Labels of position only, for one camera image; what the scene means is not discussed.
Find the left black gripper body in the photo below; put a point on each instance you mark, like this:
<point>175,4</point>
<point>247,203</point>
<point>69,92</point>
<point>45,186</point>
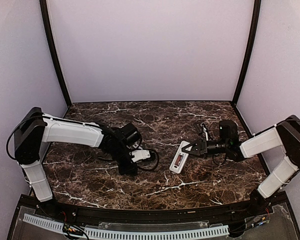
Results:
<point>126,164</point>

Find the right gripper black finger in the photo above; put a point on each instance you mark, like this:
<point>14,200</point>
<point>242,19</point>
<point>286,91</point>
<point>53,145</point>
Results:
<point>188,147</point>
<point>191,153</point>

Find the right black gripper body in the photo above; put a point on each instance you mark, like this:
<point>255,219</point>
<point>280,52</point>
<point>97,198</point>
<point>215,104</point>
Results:
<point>201,147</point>

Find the white remote control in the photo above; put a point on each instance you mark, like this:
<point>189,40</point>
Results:
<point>179,159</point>

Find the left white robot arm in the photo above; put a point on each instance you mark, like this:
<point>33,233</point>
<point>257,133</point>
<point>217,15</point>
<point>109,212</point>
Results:
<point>37,128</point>

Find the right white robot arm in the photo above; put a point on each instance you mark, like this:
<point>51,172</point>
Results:
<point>284,134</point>

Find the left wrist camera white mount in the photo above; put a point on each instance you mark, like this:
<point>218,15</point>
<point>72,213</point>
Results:
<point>140,154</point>

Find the black front rail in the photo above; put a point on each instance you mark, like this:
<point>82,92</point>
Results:
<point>81,215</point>

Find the left grey cable duct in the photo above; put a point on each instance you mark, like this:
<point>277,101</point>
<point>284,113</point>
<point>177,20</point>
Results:
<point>44,223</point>

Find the right black frame post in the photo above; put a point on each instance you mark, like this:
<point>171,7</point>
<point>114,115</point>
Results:
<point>248,50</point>

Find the black frame post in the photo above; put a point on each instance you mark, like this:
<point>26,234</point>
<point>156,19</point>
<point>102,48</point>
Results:
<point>53,52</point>
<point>248,50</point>

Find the left black frame post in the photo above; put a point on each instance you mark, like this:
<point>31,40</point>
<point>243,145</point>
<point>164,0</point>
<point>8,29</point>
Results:
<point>53,52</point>

